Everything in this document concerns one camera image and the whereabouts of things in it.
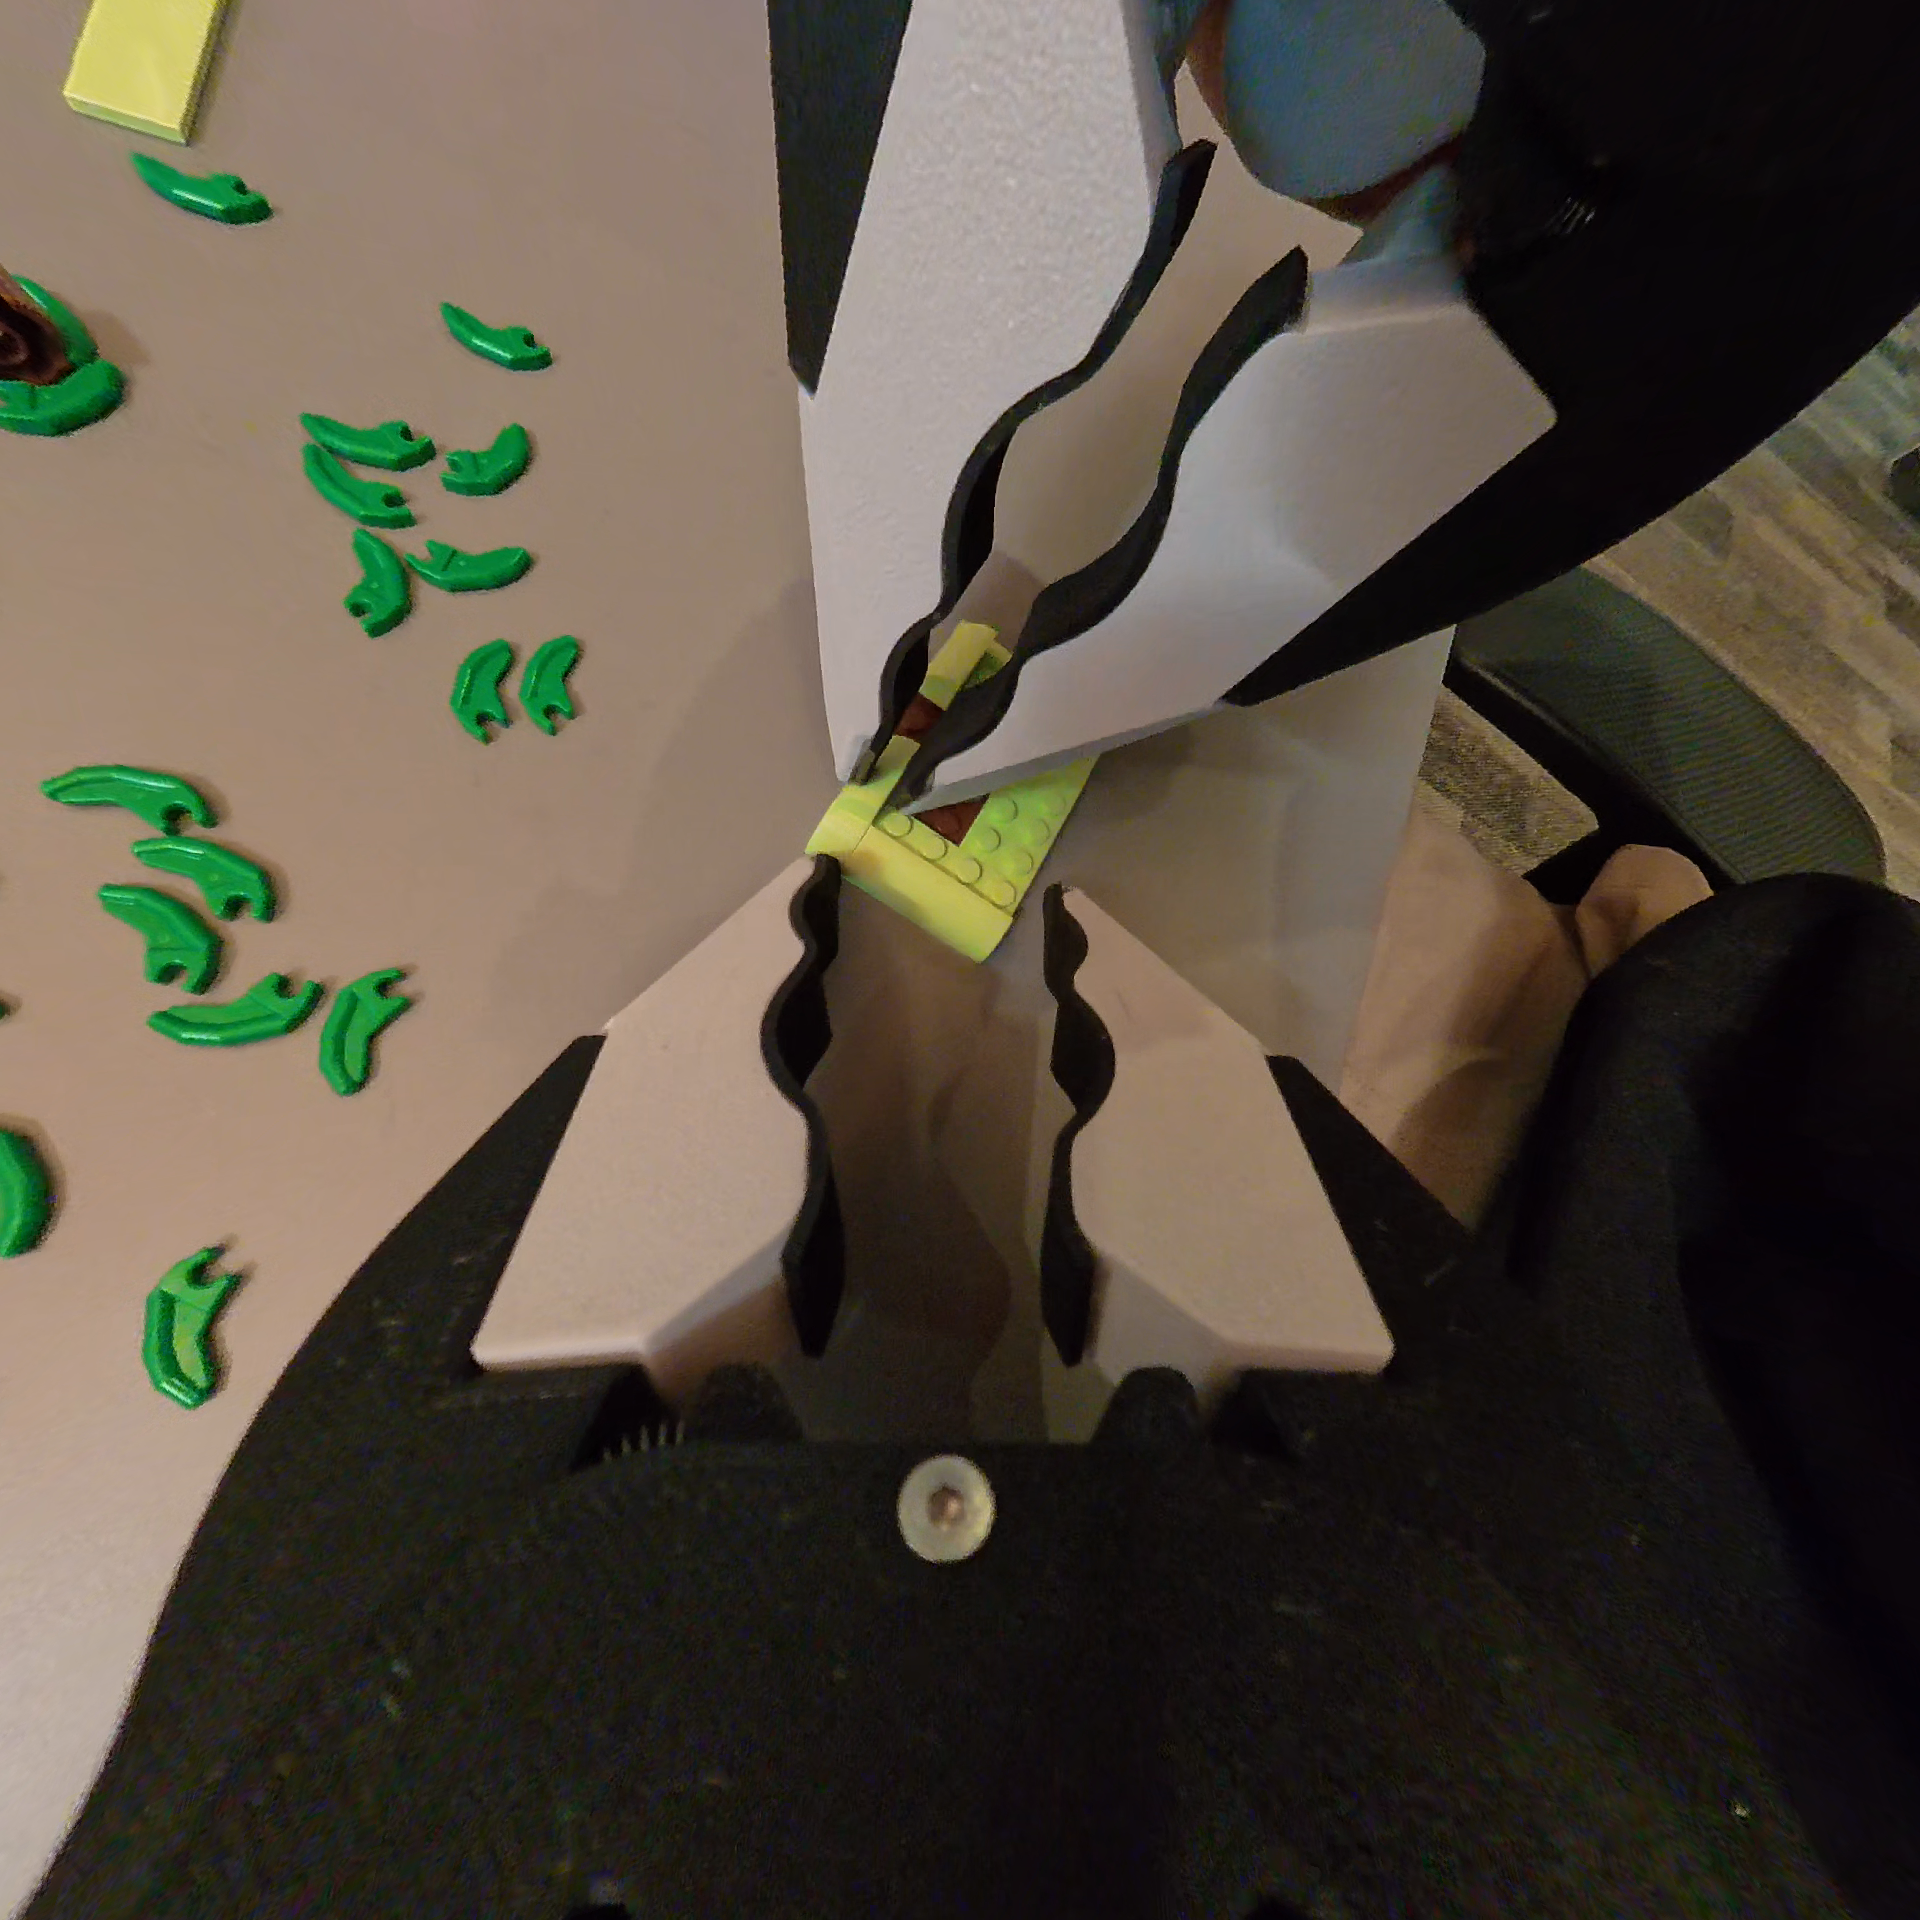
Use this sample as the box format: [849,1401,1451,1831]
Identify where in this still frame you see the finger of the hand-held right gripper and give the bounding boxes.
[904,178,1562,802]
[801,0,1491,783]

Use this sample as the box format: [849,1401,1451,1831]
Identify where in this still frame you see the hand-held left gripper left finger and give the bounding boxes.
[469,858,846,1401]

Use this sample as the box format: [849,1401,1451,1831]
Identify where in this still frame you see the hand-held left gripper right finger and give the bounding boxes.
[1037,884,1398,1401]

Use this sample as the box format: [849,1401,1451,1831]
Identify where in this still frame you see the long lime curved brick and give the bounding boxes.
[839,840,1040,964]

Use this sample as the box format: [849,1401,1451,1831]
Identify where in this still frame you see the large lime smooth tile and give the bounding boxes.
[63,0,235,148]

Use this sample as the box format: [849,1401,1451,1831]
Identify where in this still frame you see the grey patterned fabric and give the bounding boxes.
[1416,691,1591,865]

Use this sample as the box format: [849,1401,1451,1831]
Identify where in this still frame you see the black office chair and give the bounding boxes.
[1447,571,1884,888]

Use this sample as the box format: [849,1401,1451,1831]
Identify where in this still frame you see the scattered green leaf pieces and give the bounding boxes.
[0,151,585,1412]

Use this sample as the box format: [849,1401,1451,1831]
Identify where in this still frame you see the person's dark clothing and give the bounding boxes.
[1499,876,1920,1920]

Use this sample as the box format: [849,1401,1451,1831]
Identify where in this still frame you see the brown round brick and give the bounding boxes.
[0,266,73,384]

